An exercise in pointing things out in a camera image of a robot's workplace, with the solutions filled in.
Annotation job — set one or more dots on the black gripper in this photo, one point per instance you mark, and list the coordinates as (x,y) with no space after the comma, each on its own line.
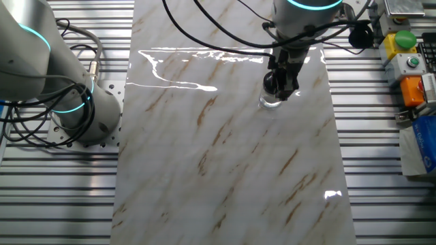
(289,58)

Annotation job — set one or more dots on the clear glass jar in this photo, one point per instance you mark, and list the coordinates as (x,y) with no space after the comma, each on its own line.
(269,101)

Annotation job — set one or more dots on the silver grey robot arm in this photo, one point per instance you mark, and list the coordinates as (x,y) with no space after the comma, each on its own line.
(20,51)

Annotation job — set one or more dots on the white marble pattern sheet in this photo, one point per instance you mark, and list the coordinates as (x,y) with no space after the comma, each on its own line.
(221,153)

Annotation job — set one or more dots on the yellow box green mushroom button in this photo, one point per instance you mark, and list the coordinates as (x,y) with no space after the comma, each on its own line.
(388,46)

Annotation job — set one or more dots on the grey box small green button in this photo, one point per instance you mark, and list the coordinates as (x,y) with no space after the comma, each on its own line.
(398,71)

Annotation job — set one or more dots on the grey box with red button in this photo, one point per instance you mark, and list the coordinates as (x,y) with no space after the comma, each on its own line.
(388,25)

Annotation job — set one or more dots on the orange box with red button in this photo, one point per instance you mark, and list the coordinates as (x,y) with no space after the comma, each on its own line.
(410,92)

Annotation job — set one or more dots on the silver metal box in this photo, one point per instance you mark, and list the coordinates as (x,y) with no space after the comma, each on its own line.
(403,8)

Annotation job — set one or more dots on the white vented device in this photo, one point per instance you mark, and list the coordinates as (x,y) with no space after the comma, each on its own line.
(430,86)

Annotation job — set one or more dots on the black keyboard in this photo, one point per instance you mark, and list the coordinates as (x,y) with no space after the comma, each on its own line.
(430,51)

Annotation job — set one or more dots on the blue white plastic packet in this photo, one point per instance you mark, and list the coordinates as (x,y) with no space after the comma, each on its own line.
(425,143)

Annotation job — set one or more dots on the silver perforated mounting plate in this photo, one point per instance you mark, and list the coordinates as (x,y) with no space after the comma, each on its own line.
(114,85)

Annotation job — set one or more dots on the small metal bracket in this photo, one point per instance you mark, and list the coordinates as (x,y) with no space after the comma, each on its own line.
(403,116)

